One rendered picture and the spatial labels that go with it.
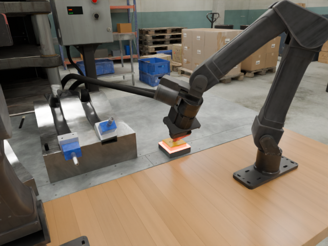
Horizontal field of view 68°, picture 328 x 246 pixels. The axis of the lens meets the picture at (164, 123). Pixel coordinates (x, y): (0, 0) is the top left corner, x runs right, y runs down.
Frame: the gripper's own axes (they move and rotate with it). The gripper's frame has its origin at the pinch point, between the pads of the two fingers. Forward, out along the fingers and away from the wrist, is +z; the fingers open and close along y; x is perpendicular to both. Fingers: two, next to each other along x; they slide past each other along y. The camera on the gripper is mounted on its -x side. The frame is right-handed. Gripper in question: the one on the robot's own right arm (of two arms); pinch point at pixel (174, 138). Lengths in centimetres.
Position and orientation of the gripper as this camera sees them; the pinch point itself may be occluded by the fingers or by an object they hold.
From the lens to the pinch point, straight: 79.3
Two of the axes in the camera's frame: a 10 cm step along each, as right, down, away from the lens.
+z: -2.2, 6.1, 7.6
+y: -8.8, 2.2, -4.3
